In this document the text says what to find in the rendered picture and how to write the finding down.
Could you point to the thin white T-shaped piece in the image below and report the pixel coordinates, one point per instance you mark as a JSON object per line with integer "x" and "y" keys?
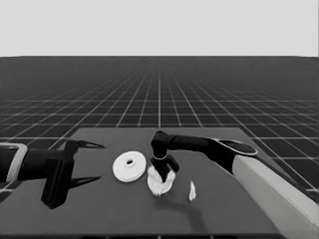
{"x": 192, "y": 194}

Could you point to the large thick white disc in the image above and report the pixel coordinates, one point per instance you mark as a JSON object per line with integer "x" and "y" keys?
{"x": 122, "y": 172}

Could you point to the white round carrier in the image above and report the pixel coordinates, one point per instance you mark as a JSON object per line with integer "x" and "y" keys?
{"x": 168, "y": 187}

